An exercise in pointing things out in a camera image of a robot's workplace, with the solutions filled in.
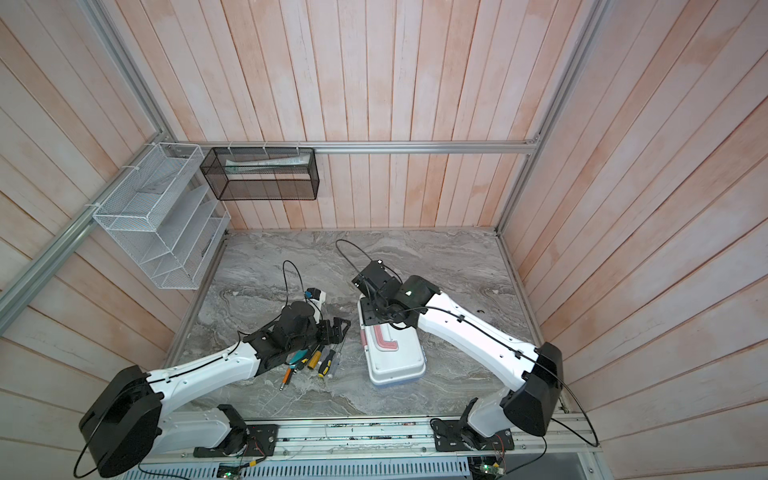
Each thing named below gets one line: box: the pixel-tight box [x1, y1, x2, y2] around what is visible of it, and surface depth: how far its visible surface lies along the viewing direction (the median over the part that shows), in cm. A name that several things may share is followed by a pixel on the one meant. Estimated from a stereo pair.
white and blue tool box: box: [357, 293, 427, 385], surface depth 78 cm
